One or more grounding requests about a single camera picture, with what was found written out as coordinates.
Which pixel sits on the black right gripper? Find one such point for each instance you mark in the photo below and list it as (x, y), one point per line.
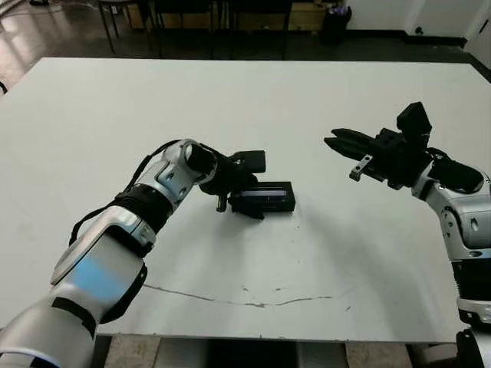
(395, 161)

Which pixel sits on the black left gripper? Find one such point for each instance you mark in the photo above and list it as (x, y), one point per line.
(228, 176)

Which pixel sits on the black box lid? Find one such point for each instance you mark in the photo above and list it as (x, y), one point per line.
(274, 195)

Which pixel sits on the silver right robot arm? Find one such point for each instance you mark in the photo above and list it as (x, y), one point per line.
(472, 222)

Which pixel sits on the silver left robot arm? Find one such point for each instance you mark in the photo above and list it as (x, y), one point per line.
(115, 237)

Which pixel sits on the black trash bin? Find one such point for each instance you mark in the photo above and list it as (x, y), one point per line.
(335, 27)

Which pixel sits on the light wooden cabinet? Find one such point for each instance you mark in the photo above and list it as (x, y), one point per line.
(307, 19)

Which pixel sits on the dark robot body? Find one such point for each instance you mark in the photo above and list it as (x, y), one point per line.
(253, 356)

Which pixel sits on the black metal chair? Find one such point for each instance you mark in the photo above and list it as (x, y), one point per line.
(261, 4)
(105, 23)
(184, 4)

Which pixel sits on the white door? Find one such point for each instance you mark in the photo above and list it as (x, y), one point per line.
(481, 23)

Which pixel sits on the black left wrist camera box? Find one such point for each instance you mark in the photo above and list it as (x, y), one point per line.
(251, 161)

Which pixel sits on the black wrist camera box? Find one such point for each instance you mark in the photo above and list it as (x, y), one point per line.
(414, 119)
(251, 161)

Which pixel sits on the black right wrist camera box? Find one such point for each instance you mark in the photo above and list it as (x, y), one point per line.
(414, 119)

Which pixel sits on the black round wall fixture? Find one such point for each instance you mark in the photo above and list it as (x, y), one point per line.
(420, 30)

